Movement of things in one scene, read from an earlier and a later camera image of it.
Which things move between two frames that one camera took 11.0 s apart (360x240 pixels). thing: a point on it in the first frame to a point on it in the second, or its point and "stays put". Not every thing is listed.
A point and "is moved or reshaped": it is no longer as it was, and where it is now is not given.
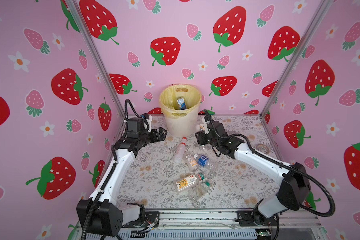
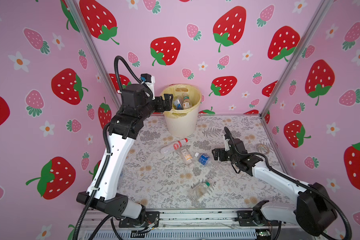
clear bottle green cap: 200,190 stays put
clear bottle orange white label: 192,161 is moved or reshaped
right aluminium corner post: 321,15 stays put
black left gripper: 161,137 to 166,107
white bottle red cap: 180,150 to 169,149
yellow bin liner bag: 168,100 stays put
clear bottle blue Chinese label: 203,160 stays put
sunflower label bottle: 189,181 to 186,104
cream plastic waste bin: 180,103 stays put
